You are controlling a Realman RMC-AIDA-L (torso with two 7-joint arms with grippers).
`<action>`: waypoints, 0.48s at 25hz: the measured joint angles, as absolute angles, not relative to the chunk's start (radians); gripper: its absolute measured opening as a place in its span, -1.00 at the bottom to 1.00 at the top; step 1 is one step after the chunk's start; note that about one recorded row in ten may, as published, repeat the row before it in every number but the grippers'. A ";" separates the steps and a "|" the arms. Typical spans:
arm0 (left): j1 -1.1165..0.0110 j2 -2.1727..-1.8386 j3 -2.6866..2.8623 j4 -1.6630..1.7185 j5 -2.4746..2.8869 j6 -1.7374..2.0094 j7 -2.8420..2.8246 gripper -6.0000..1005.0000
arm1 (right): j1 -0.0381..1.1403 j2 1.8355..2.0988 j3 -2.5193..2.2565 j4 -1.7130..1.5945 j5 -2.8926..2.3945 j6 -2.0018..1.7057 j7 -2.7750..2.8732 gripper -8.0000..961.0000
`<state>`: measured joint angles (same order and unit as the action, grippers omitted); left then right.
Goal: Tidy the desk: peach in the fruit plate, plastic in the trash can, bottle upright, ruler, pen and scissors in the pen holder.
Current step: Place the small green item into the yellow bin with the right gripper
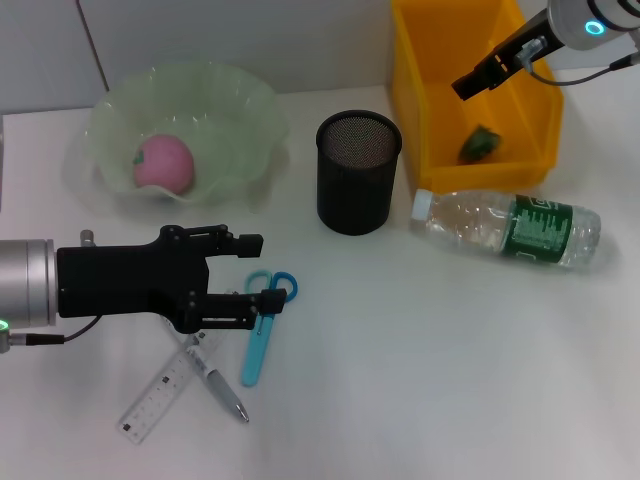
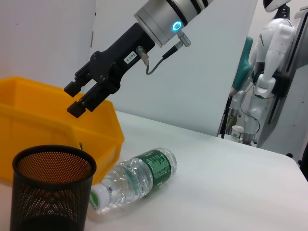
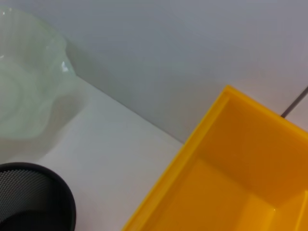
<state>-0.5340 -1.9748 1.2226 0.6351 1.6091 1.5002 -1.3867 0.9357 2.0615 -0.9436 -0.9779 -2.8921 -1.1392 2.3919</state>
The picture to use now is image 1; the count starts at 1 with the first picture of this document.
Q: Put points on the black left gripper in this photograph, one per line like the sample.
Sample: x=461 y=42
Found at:
x=120 y=280

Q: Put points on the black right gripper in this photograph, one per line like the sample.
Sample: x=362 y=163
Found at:
x=535 y=27

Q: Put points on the green plastic wrapper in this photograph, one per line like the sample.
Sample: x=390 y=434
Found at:
x=480 y=144

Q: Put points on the blue scissors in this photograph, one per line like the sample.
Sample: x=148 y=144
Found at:
x=255 y=360

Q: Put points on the clear green-label water bottle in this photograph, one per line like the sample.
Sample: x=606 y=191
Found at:
x=465 y=220

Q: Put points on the pink toy peach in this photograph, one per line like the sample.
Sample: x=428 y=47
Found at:
x=165 y=165

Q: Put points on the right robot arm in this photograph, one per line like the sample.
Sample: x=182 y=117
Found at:
x=600 y=20

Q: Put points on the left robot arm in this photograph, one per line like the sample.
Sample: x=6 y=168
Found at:
x=25 y=285

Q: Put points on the black mesh pen cup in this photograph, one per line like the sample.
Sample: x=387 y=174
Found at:
x=357 y=195

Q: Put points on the grey clear ballpoint pen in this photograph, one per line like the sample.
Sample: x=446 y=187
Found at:
x=225 y=395

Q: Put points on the clear plastic ruler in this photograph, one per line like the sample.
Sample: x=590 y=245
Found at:
x=150 y=405

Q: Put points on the translucent green fruit bowl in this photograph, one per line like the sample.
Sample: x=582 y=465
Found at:
x=220 y=100

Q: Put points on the yellow plastic bin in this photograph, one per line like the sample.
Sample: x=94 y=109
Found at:
x=440 y=50

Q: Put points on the silver right gripper connector post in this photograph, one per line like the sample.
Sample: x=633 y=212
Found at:
x=530 y=47

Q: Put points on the silver gripper connector post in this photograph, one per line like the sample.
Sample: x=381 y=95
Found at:
x=87 y=237
x=530 y=47

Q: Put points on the silver left gripper connector post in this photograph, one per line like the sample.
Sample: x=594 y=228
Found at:
x=87 y=237

